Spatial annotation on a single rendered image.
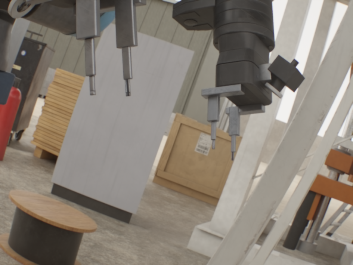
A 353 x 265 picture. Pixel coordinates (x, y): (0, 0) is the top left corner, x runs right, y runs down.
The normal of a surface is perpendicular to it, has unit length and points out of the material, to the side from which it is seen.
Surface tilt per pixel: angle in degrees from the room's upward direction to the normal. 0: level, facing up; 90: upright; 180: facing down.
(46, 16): 145
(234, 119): 83
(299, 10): 90
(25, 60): 90
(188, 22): 155
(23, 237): 90
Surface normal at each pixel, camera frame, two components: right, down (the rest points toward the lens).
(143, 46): 0.07, 0.05
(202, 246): -0.27, -0.07
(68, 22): 0.21, 0.84
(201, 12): -0.05, 0.96
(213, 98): -0.47, -0.28
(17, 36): 0.90, 0.33
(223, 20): -0.73, -0.23
